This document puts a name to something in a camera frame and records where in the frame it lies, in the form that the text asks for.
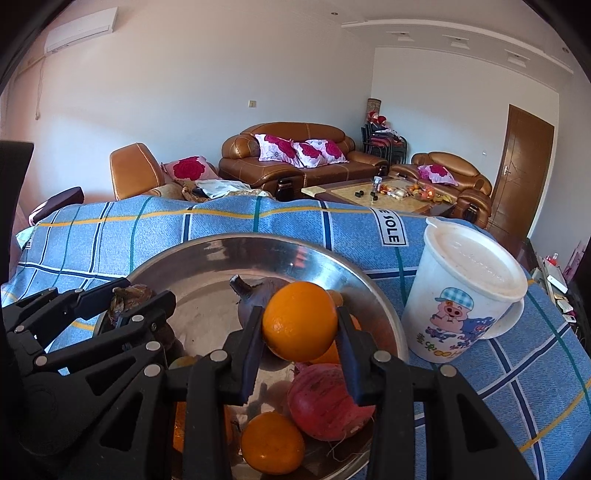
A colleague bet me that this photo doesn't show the wrinkled brown passion fruit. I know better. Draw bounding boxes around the wrinkled brown passion fruit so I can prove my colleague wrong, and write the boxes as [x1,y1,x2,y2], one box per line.
[106,284,155,327]

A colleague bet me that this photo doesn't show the large rough tangerine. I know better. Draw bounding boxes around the large rough tangerine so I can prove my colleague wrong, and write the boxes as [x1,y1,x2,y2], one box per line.
[172,400,236,455]

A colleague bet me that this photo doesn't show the purple passion fruit with stem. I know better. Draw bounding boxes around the purple passion fruit with stem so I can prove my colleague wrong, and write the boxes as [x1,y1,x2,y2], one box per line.
[229,275,288,327]

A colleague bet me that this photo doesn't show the small orange back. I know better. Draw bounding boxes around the small orange back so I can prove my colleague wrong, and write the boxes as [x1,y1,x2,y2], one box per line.
[263,281,338,362]

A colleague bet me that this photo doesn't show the small orange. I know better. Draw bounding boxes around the small orange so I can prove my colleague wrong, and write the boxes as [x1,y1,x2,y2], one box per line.
[263,281,338,362]
[308,289,364,366]

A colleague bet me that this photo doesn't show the pink pomegranate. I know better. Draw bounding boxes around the pink pomegranate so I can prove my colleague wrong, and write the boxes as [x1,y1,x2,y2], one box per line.
[287,364,375,442]

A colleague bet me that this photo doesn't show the dark maroon stool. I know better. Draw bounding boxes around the dark maroon stool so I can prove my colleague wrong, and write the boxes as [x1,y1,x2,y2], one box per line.
[28,186,85,226]

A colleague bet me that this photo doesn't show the stainless steel bowl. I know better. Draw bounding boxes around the stainless steel bowl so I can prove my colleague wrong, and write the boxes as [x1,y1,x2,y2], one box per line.
[127,233,409,479]

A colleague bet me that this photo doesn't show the brown leather armchair near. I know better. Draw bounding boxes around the brown leather armchair near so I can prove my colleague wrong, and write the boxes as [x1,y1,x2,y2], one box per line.
[109,143,184,200]

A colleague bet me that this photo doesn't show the brown leather armchair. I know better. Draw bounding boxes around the brown leather armchair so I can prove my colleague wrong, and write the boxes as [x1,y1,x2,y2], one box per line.
[390,152,493,228]
[109,143,184,200]

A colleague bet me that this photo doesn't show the white cartoon pig mug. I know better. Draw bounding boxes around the white cartoon pig mug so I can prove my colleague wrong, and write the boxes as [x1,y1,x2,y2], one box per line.
[402,217,528,363]

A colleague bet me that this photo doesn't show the pink electric kettle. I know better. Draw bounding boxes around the pink electric kettle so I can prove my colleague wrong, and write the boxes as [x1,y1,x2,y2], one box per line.
[0,140,34,284]

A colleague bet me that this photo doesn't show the red floral cushion near armchair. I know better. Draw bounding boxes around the red floral cushion near armchair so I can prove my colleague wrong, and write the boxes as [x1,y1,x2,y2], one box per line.
[161,156,218,182]

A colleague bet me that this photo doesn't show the tv stand with clutter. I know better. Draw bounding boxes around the tv stand with clutter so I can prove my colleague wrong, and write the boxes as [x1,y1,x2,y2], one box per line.
[526,239,590,354]

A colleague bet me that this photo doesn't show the brown leather three-seat sofa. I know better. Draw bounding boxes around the brown leather three-seat sofa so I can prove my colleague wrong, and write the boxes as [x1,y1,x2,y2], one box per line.
[218,122,389,198]

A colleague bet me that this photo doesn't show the floral cushion left on sofa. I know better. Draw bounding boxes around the floral cushion left on sofa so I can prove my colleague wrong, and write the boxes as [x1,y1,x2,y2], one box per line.
[254,134,304,168]

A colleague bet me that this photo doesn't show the floral cushion on sofa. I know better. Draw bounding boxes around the floral cushion on sofa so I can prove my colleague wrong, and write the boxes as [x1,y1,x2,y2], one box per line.
[293,139,348,169]
[254,134,304,168]

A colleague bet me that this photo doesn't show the floral cushion right on sofa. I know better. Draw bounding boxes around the floral cushion right on sofa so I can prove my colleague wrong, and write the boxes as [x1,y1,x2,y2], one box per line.
[293,139,348,169]

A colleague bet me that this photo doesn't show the brown leather armchair far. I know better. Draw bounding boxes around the brown leather armchair far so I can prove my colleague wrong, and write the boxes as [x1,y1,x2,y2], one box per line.
[390,152,493,228]

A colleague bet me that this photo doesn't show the wooden coffee table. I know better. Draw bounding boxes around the wooden coffee table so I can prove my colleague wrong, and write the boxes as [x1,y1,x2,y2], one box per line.
[301,177,455,217]

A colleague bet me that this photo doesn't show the floral cushion on far armchair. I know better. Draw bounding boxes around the floral cushion on far armchair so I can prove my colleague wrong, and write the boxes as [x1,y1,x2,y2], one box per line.
[418,164,459,187]

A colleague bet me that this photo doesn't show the brown wooden door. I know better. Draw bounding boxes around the brown wooden door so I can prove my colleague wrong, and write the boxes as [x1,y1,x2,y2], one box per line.
[488,105,554,246]

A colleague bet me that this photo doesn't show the white air conditioner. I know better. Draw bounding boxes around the white air conditioner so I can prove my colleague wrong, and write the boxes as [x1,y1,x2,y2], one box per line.
[44,7,118,55]

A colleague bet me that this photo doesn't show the stacked dark chairs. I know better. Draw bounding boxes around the stacked dark chairs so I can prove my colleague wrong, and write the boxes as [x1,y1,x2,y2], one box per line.
[361,110,408,165]

